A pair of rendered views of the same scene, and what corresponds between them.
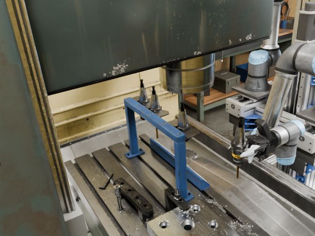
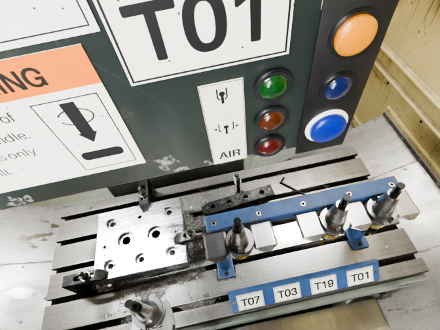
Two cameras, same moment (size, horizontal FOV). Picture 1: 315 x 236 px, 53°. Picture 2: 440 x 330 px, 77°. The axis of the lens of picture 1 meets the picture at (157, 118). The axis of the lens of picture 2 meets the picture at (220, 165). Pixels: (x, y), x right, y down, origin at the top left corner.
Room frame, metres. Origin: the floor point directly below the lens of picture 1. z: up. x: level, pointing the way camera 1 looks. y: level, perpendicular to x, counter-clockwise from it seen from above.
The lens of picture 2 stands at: (1.23, -0.31, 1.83)
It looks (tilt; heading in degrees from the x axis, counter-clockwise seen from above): 54 degrees down; 117
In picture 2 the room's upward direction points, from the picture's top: 11 degrees counter-clockwise
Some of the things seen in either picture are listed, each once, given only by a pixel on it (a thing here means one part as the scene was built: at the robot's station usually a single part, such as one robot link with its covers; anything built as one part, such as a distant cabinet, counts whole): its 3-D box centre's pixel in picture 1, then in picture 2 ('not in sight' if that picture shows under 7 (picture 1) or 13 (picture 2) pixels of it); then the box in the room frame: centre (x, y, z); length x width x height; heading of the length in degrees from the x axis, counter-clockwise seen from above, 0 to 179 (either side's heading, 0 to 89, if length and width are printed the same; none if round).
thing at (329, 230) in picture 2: (155, 109); (333, 220); (1.33, 0.01, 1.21); 0.06 x 0.06 x 0.03
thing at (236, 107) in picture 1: (255, 100); not in sight; (1.90, -0.65, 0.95); 0.40 x 0.13 x 0.09; 120
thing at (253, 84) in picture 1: (256, 80); not in sight; (1.90, -0.65, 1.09); 0.15 x 0.15 x 0.10
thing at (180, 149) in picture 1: (181, 171); (219, 247); (1.06, -0.08, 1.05); 0.10 x 0.05 x 0.30; 119
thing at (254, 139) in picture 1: (262, 144); not in sight; (1.06, -0.41, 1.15); 0.12 x 0.08 x 0.09; 119
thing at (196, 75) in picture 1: (186, 64); not in sight; (0.88, -0.10, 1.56); 0.16 x 0.16 x 0.12
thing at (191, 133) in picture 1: (191, 133); (216, 247); (1.09, -0.13, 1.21); 0.07 x 0.05 x 0.01; 119
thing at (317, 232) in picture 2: (161, 113); (310, 226); (1.28, -0.02, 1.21); 0.07 x 0.05 x 0.01; 119
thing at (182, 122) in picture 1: (182, 117); (238, 234); (1.14, -0.10, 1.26); 0.04 x 0.04 x 0.07
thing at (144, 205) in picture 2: not in sight; (146, 197); (0.73, 0.04, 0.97); 0.13 x 0.03 x 0.15; 119
